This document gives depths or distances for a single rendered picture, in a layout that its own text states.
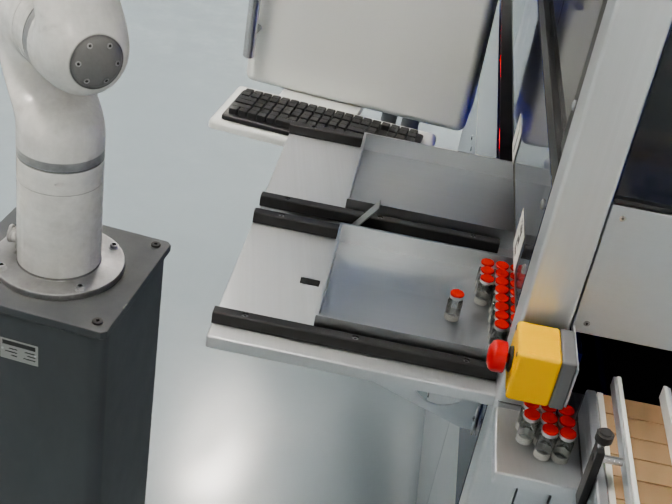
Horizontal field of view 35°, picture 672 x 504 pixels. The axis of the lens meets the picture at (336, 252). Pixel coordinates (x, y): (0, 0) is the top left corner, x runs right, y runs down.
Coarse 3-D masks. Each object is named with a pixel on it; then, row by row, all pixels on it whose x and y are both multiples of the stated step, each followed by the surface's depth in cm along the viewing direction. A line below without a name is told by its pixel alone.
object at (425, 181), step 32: (384, 160) 198; (416, 160) 199; (448, 160) 199; (480, 160) 198; (352, 192) 185; (384, 192) 187; (416, 192) 189; (448, 192) 191; (480, 192) 193; (512, 192) 194; (448, 224) 177; (480, 224) 176; (512, 224) 184
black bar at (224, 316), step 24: (216, 312) 147; (240, 312) 148; (288, 336) 148; (312, 336) 147; (336, 336) 147; (360, 336) 148; (408, 360) 147; (432, 360) 147; (456, 360) 146; (480, 360) 147
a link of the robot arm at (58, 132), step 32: (0, 0) 140; (32, 0) 135; (0, 32) 141; (32, 96) 143; (64, 96) 144; (96, 96) 148; (32, 128) 142; (64, 128) 141; (96, 128) 144; (32, 160) 143; (64, 160) 143; (96, 160) 146
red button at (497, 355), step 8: (496, 344) 131; (504, 344) 131; (488, 352) 132; (496, 352) 131; (504, 352) 131; (488, 360) 132; (496, 360) 131; (504, 360) 131; (488, 368) 132; (496, 368) 131
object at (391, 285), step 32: (352, 256) 168; (384, 256) 170; (416, 256) 171; (448, 256) 170; (480, 256) 169; (352, 288) 161; (384, 288) 162; (416, 288) 163; (448, 288) 165; (320, 320) 148; (352, 320) 154; (384, 320) 155; (416, 320) 156; (480, 320) 159; (448, 352) 148; (480, 352) 147
